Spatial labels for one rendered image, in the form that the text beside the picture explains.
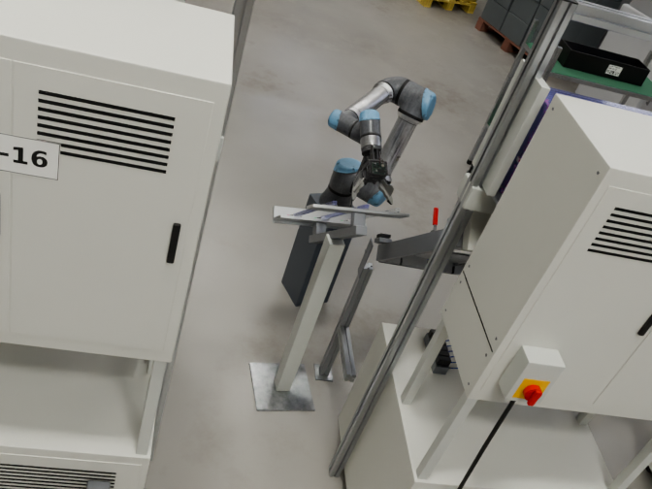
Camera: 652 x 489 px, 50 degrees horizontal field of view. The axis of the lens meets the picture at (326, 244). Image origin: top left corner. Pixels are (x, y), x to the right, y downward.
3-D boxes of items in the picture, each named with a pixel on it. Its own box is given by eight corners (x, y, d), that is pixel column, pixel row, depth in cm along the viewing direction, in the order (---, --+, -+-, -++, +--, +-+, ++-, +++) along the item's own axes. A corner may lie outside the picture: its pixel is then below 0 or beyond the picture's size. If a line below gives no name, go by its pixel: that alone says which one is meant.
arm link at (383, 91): (390, 63, 296) (329, 108, 263) (412, 75, 293) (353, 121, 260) (383, 86, 304) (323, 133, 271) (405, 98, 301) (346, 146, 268)
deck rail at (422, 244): (375, 260, 270) (377, 244, 271) (380, 261, 270) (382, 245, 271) (455, 245, 201) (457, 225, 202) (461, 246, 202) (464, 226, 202)
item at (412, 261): (380, 261, 270) (382, 243, 271) (532, 286, 286) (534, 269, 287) (381, 261, 269) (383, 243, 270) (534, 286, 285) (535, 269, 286)
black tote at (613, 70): (563, 66, 434) (570, 49, 427) (553, 54, 447) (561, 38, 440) (640, 86, 447) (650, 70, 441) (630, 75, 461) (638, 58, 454)
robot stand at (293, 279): (280, 281, 349) (309, 193, 317) (311, 277, 358) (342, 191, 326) (295, 307, 338) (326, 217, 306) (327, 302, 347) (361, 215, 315)
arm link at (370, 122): (380, 117, 261) (379, 106, 253) (381, 144, 257) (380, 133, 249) (359, 119, 262) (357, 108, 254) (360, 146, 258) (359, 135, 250)
